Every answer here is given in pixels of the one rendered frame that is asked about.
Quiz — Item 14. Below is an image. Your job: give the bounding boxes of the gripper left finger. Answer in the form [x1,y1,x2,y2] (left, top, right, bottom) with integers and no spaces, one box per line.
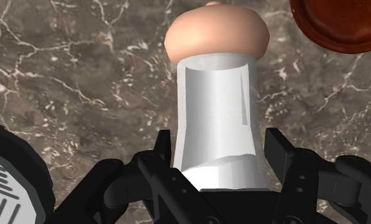
[45,129,227,224]

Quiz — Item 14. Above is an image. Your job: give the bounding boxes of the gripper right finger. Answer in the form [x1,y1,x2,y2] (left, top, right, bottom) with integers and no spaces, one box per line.
[263,127,371,224]

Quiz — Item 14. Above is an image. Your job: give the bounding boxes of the white grinder with tan knob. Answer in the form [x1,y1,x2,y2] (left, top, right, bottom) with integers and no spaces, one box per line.
[164,1,270,192]

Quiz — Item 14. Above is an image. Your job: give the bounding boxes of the black round appliance grey vents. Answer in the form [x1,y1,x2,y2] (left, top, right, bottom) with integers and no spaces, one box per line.
[0,118,56,224]

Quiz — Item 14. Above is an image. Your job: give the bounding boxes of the reddish brown round plate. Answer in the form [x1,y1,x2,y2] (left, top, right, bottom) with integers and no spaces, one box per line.
[289,0,371,55]

